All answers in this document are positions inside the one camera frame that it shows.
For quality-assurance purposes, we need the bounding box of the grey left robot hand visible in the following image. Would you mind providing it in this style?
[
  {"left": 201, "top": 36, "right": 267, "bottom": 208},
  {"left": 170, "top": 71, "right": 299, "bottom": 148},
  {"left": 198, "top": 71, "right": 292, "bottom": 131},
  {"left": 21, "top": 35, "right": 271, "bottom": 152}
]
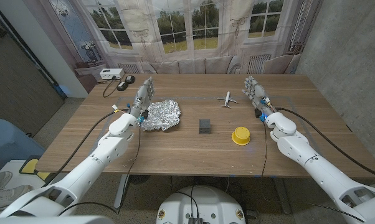
[{"left": 128, "top": 77, "right": 155, "bottom": 118}]

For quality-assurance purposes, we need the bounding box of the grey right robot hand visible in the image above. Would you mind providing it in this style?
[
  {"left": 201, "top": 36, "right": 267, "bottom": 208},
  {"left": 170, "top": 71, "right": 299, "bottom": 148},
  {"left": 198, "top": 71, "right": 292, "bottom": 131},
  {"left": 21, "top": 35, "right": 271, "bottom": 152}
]
[{"left": 241, "top": 75, "right": 277, "bottom": 118}]

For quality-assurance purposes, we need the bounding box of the aluminum foil sheet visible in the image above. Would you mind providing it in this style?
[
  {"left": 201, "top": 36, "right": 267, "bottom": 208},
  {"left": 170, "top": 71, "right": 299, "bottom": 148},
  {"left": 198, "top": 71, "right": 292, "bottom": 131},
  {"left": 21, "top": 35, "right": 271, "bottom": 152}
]
[{"left": 140, "top": 99, "right": 182, "bottom": 132}]

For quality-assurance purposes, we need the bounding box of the white toy airplane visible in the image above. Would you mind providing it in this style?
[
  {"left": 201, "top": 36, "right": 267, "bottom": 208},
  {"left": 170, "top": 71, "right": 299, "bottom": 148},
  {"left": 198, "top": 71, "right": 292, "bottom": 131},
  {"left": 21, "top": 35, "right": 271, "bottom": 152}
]
[{"left": 216, "top": 91, "right": 239, "bottom": 109}]

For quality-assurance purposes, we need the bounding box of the yellow plastic cup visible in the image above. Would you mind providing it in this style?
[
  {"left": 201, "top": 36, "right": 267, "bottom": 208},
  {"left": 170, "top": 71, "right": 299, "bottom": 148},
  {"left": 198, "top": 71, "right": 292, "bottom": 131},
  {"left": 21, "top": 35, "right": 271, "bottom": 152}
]
[{"left": 231, "top": 126, "right": 251, "bottom": 146}]

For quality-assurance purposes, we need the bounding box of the dark grey block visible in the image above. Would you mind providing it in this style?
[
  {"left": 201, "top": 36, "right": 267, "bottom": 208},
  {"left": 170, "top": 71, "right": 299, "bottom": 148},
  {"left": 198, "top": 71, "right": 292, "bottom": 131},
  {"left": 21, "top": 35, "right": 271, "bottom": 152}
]
[{"left": 198, "top": 118, "right": 212, "bottom": 135}]

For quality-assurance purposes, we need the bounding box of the white power box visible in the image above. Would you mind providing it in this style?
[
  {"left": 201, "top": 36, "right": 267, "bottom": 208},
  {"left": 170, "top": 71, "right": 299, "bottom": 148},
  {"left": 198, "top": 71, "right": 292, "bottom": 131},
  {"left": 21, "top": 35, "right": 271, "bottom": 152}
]
[{"left": 99, "top": 68, "right": 125, "bottom": 80}]

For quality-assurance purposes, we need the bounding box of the printed window backdrop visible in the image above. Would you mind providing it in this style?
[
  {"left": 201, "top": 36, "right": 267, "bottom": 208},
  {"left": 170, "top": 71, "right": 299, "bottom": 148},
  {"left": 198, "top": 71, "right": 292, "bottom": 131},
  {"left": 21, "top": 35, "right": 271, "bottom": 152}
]
[{"left": 22, "top": 0, "right": 324, "bottom": 94}]

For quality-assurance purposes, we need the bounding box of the grey table leg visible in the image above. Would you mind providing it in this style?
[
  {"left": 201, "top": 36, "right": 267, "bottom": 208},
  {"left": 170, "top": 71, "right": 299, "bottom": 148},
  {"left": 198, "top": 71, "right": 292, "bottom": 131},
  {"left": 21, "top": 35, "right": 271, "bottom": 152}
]
[
  {"left": 273, "top": 177, "right": 293, "bottom": 215},
  {"left": 113, "top": 174, "right": 130, "bottom": 209}
]

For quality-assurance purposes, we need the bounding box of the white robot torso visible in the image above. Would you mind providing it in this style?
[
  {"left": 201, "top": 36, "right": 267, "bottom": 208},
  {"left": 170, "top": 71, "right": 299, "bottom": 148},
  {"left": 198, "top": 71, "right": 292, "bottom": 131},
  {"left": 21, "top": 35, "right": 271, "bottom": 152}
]
[{"left": 156, "top": 185, "right": 247, "bottom": 224}]

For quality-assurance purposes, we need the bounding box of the yellow and black pad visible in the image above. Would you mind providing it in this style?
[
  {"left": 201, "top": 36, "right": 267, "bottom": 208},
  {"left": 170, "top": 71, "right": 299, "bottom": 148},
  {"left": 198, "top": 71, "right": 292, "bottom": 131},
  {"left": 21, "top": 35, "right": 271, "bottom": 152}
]
[{"left": 19, "top": 154, "right": 51, "bottom": 183}]

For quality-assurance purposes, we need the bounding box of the blue upholstered seat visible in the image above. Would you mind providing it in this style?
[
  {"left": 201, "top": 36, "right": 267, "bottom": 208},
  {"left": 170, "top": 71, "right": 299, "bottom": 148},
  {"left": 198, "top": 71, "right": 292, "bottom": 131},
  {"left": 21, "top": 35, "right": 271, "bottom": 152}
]
[{"left": 0, "top": 118, "right": 47, "bottom": 178}]

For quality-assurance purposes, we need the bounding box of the black power box cable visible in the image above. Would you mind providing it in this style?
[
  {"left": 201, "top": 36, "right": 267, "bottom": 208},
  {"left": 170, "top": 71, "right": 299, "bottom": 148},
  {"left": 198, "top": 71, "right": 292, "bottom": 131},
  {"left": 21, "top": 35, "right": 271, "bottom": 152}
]
[{"left": 102, "top": 77, "right": 121, "bottom": 99}]

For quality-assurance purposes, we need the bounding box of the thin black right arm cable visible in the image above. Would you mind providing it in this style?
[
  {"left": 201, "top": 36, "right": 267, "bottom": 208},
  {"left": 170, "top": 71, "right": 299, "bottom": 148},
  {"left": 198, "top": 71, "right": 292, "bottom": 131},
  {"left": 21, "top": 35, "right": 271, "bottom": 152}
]
[{"left": 261, "top": 119, "right": 268, "bottom": 178}]

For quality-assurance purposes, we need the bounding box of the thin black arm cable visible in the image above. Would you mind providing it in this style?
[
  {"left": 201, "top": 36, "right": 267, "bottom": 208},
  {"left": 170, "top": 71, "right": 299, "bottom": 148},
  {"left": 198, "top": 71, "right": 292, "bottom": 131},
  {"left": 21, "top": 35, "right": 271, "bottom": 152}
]
[
  {"left": 58, "top": 124, "right": 141, "bottom": 216},
  {"left": 261, "top": 119, "right": 268, "bottom": 178}
]

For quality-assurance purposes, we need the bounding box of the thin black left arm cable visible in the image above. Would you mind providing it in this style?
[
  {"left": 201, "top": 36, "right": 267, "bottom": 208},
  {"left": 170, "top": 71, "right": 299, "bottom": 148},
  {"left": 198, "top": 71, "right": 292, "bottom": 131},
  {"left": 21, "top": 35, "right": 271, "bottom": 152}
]
[{"left": 58, "top": 124, "right": 141, "bottom": 216}]

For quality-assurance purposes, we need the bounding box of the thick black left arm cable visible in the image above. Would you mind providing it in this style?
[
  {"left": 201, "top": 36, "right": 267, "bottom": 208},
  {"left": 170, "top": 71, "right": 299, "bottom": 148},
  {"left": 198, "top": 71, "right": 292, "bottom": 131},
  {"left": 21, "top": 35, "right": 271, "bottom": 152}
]
[{"left": 42, "top": 109, "right": 128, "bottom": 188}]

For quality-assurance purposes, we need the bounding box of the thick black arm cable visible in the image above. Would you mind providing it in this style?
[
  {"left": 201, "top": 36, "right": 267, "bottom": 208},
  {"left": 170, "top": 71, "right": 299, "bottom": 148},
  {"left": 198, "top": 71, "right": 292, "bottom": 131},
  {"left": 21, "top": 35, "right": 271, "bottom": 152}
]
[
  {"left": 276, "top": 107, "right": 375, "bottom": 182},
  {"left": 42, "top": 109, "right": 128, "bottom": 188}
]

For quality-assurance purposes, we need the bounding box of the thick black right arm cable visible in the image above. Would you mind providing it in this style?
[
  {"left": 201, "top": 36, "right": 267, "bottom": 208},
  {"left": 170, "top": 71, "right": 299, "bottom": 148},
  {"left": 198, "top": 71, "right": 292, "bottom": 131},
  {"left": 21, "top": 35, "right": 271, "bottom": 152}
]
[{"left": 276, "top": 107, "right": 375, "bottom": 182}]

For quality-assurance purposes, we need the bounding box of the black torso cable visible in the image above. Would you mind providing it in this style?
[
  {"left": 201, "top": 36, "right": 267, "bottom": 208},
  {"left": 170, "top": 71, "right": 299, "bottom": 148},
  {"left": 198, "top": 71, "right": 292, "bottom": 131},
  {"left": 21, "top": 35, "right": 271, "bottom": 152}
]
[{"left": 174, "top": 185, "right": 201, "bottom": 218}]

